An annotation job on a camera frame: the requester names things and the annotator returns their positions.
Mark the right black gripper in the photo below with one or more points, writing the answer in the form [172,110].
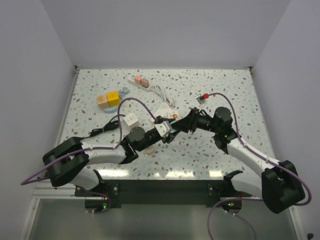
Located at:
[189,123]

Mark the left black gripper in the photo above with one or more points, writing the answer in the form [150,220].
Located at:
[170,137]

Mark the white tiger plug adapter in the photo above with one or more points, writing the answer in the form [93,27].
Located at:
[173,115]

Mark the white triangular power strip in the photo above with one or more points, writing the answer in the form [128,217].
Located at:
[163,110]

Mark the wooden power strip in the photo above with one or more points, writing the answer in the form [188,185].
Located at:
[150,150]

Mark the white cube socket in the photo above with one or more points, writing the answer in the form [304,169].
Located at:
[131,120]

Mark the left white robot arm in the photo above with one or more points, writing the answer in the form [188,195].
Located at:
[67,163]

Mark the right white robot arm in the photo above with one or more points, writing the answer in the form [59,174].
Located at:
[279,188]

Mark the brown-pink plug adapter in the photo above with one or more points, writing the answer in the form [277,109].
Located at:
[145,82]

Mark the pink plug adapter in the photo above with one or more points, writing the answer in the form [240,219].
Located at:
[138,79]

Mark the light blue round base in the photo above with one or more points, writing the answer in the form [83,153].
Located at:
[111,110]

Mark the yellow cube socket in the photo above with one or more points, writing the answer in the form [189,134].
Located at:
[113,98]

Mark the beige cube socket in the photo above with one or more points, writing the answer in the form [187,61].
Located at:
[102,101]

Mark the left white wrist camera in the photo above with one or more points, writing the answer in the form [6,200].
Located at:
[163,128]

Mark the right wrist camera red plug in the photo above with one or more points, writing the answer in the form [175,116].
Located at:
[201,98]

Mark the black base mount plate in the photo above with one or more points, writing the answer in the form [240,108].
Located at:
[169,192]

